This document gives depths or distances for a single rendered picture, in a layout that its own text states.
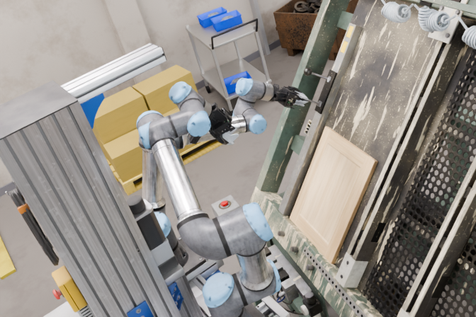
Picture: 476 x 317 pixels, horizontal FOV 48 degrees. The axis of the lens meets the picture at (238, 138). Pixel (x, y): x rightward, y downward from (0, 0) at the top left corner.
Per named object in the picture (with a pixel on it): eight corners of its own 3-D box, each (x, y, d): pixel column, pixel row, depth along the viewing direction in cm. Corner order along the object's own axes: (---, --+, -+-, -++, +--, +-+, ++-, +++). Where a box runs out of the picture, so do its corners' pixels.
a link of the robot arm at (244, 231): (234, 281, 192) (208, 211, 149) (271, 264, 194) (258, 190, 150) (246, 311, 185) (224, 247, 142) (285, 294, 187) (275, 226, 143)
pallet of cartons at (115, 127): (100, 168, 526) (73, 113, 493) (193, 115, 569) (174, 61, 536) (132, 199, 465) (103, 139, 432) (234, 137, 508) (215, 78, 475)
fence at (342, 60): (285, 210, 263) (278, 209, 261) (356, 25, 236) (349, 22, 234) (289, 215, 259) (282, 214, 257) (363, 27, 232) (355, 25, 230)
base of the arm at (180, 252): (164, 279, 221) (156, 262, 216) (149, 262, 233) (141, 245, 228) (194, 259, 227) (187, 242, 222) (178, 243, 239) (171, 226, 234)
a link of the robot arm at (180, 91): (171, 105, 168) (163, 90, 174) (191, 122, 176) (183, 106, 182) (189, 90, 166) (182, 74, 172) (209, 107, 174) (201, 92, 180)
